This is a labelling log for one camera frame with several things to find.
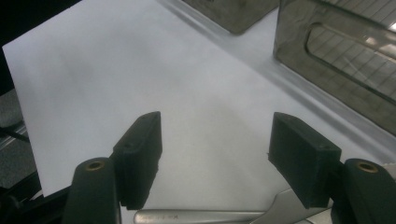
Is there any aluminium floor rail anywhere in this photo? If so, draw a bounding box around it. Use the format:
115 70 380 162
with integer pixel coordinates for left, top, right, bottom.
0 122 32 149

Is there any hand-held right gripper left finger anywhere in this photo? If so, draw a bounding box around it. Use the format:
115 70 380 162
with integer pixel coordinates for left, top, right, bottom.
110 111 163 211

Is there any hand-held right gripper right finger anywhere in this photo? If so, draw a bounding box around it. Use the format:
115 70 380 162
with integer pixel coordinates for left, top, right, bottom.
267 111 343 210

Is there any clear grey plastic bin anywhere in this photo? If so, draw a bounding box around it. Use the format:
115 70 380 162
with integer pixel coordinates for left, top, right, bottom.
273 0 396 137
181 0 280 35

